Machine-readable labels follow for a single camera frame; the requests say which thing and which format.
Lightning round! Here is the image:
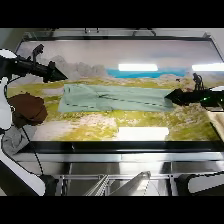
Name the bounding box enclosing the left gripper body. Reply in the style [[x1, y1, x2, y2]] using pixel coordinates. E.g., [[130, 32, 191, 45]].
[[42, 60, 69, 84]]

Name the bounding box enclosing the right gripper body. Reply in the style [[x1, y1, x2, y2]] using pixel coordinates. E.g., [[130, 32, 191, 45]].
[[164, 87, 203, 107]]

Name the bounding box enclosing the pale green shirt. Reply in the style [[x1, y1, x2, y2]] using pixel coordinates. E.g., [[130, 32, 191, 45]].
[[57, 83, 175, 114]]

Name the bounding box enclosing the beige garment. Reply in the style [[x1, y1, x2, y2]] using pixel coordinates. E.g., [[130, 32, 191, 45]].
[[206, 110, 224, 142]]

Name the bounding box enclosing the brown garment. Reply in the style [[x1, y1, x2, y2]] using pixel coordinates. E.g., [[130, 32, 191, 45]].
[[7, 93, 49, 130]]

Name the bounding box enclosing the grey garment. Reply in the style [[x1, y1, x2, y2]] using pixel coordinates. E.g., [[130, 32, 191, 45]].
[[1, 124, 38, 157]]

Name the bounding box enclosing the black cable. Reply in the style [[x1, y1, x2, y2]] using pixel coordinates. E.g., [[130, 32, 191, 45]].
[[20, 125, 44, 176]]

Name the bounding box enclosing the silver frame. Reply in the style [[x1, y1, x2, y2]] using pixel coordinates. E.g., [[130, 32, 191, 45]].
[[0, 28, 224, 197]]

